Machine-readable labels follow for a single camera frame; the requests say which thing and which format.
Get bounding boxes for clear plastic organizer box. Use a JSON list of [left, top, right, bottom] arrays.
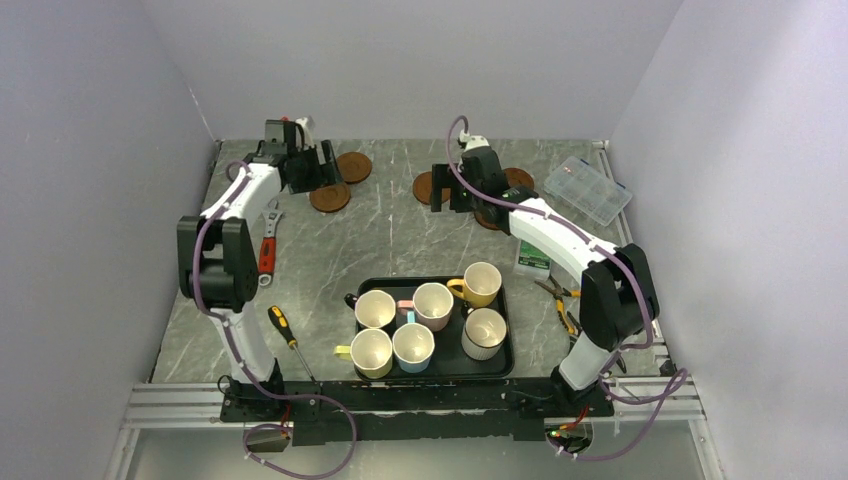
[[543, 156, 633, 226]]

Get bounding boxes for pale yellow mug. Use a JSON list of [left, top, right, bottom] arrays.
[[333, 328, 393, 380]]

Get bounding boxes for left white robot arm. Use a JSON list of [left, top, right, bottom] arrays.
[[177, 116, 343, 420]]

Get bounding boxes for light blue mug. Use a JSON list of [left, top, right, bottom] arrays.
[[392, 311, 435, 374]]

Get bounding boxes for brown wooden coaster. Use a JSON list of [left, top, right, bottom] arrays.
[[474, 212, 499, 231], [336, 152, 373, 184], [412, 171, 432, 205], [504, 167, 535, 190], [309, 182, 351, 213]]

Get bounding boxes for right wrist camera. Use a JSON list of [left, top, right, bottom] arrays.
[[457, 133, 490, 153]]

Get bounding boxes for white ribbed mug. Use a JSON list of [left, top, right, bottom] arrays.
[[461, 308, 508, 361]]

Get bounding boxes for red handled adjustable wrench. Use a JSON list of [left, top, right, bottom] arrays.
[[258, 199, 284, 288]]

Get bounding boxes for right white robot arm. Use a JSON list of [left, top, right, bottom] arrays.
[[430, 145, 660, 415]]

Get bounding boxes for black plastic tray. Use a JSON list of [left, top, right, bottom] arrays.
[[344, 276, 515, 382]]

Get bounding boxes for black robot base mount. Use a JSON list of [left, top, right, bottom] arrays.
[[216, 373, 614, 446]]

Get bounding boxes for yellow black screwdriver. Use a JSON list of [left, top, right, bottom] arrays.
[[267, 305, 317, 383]]

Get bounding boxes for black handled cream mug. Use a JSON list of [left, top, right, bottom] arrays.
[[344, 289, 397, 330]]

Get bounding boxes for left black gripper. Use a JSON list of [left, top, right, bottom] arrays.
[[289, 140, 345, 195]]

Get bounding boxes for yellow handled pliers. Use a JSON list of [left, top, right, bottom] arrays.
[[534, 274, 581, 338]]

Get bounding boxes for pink mug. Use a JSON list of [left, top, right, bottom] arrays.
[[396, 282, 454, 332]]

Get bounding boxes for green screw bit box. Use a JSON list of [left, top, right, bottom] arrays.
[[513, 240, 552, 280]]

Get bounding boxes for aluminium frame rail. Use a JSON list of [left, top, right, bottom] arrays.
[[112, 139, 724, 479]]

